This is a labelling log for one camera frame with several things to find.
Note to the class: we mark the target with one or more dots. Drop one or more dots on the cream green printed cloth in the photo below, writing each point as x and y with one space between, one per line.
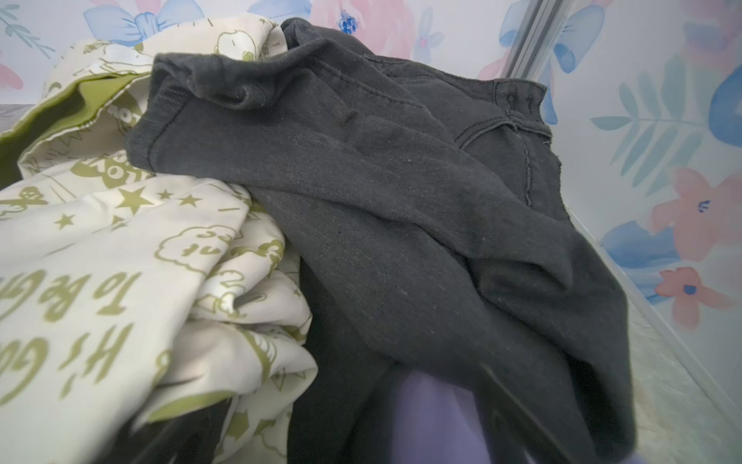
130 298

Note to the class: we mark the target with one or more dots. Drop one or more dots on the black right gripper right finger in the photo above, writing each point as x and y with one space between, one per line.
512 433

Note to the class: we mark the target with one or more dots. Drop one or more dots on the aluminium right corner post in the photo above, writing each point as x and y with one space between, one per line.
528 33

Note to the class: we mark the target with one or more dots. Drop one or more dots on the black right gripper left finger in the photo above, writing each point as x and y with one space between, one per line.
192 438

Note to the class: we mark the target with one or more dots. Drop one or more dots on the purple cloth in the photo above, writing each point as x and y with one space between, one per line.
436 422

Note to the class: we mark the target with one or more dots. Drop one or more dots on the dark grey cloth garment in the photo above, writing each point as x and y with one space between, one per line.
427 212

